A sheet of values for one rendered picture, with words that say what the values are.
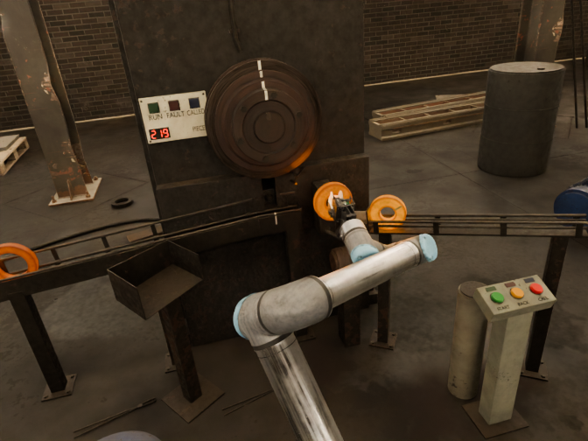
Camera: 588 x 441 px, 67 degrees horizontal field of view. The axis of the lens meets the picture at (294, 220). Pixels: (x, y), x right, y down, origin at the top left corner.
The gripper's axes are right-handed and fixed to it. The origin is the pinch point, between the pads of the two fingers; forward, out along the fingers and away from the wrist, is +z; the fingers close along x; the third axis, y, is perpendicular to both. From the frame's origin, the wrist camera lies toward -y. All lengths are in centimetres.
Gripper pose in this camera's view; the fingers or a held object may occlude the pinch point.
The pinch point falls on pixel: (332, 197)
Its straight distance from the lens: 174.2
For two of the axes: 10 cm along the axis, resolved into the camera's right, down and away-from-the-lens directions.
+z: -2.5, -6.6, 7.1
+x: -9.7, 1.6, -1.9
